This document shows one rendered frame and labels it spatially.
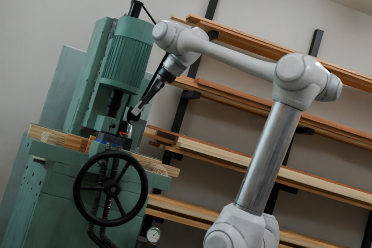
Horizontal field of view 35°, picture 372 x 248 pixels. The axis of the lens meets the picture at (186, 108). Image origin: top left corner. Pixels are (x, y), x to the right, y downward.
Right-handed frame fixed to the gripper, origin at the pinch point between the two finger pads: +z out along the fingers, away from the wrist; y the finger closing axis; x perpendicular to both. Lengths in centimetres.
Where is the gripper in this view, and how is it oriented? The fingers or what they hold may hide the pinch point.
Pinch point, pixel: (139, 107)
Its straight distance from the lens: 244.1
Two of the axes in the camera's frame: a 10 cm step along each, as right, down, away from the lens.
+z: -6.5, 7.4, 1.8
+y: 0.2, -2.2, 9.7
